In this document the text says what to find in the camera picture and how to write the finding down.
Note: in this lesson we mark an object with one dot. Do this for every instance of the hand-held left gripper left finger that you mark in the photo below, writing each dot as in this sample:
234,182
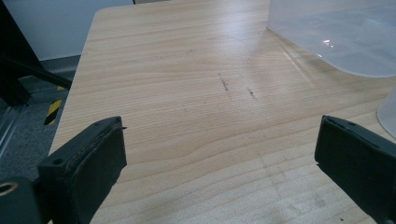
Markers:
84,168

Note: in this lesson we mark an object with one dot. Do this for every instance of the clear plastic storage box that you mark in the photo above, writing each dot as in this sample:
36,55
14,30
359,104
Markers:
339,31

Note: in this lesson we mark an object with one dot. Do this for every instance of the yellow black striped floor tape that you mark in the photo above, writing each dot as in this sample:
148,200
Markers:
53,109

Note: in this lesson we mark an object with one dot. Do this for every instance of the black metal stand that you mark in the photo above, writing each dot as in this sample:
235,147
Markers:
18,65

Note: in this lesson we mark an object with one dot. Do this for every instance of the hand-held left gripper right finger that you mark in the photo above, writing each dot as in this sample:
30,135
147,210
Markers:
358,161

